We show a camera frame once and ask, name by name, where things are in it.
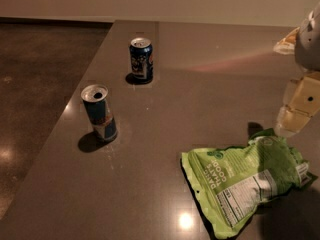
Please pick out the blue silver red bull can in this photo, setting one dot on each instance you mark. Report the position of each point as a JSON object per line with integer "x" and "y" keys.
{"x": 95, "y": 100}

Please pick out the blue pepsi can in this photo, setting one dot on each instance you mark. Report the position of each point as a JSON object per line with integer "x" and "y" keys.
{"x": 141, "y": 56}

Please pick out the green rice chip bag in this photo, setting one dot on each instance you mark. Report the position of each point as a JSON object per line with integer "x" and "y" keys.
{"x": 231, "y": 183}

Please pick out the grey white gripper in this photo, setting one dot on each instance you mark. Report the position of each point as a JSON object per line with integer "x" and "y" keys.
{"x": 308, "y": 44}

